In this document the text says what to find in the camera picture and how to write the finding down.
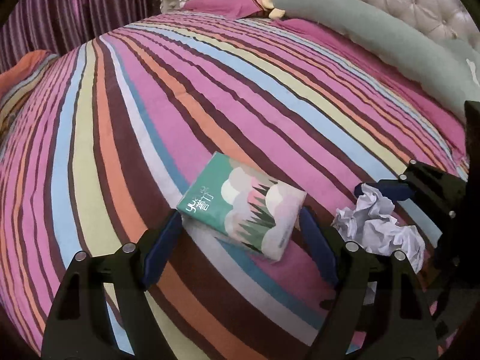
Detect striped bed sheet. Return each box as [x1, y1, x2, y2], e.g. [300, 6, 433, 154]
[0, 11, 473, 360]

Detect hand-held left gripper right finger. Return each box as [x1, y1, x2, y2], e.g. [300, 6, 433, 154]
[298, 206, 439, 360]

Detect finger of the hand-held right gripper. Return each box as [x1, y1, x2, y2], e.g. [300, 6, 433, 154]
[424, 217, 471, 308]
[354, 159, 467, 218]

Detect tufted cream headboard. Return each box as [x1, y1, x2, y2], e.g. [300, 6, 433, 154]
[225, 0, 480, 51]

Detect green tissue pack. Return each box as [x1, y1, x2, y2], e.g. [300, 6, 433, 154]
[176, 152, 308, 263]

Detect yellow plush toy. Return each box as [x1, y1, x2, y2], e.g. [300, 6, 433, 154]
[262, 0, 286, 19]

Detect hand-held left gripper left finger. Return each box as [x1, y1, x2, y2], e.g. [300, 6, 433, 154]
[40, 210, 184, 360]

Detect orange and blue quilt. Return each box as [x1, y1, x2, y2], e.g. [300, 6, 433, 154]
[0, 49, 57, 100]

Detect long green pillow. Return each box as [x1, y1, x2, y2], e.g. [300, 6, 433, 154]
[272, 0, 480, 121]

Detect white paper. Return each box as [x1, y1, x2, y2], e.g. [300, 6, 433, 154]
[332, 184, 426, 274]

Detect purple curtain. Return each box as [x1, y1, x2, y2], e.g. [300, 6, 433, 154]
[0, 0, 177, 74]

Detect white nightstand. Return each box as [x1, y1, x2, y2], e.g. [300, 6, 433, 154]
[159, 0, 233, 14]

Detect small pink pillow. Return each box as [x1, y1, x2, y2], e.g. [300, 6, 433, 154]
[184, 0, 276, 19]

